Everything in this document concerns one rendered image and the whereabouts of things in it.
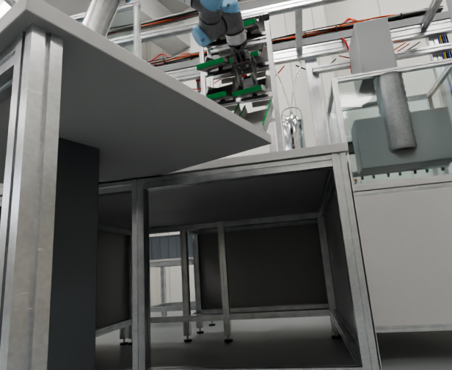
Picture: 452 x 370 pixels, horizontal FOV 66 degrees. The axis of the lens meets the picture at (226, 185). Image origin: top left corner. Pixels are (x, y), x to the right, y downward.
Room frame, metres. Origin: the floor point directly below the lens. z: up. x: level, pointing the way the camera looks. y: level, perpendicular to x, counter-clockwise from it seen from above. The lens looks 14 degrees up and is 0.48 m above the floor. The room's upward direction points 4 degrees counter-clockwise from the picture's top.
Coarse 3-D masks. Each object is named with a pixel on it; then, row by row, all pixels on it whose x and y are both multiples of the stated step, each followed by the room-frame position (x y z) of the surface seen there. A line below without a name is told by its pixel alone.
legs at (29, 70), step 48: (48, 48) 0.43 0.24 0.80; (0, 96) 0.52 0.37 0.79; (48, 96) 0.43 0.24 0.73; (48, 144) 0.44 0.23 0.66; (48, 192) 0.44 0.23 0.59; (96, 192) 0.90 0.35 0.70; (0, 240) 0.43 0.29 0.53; (48, 240) 0.44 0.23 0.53; (96, 240) 0.90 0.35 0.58; (0, 288) 0.43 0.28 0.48; (48, 288) 0.44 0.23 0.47; (96, 288) 0.91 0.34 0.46; (0, 336) 0.43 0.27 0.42; (48, 336) 0.81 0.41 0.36
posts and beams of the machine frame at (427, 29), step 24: (312, 0) 1.83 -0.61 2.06; (336, 0) 1.83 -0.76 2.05; (432, 0) 1.93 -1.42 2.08; (192, 24) 1.99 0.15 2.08; (432, 24) 2.16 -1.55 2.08; (312, 48) 2.32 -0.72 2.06; (336, 48) 2.29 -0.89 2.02; (432, 48) 2.17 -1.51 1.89; (168, 72) 2.55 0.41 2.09; (192, 72) 2.51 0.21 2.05
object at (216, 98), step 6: (228, 84) 1.56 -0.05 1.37; (234, 84) 1.44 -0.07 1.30; (210, 90) 1.49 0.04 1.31; (216, 90) 1.57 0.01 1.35; (222, 90) 1.58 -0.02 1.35; (228, 90) 1.57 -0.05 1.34; (234, 90) 1.43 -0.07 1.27; (210, 96) 1.35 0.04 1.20; (216, 96) 1.34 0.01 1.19; (222, 96) 1.59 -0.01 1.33; (228, 96) 1.36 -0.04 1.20
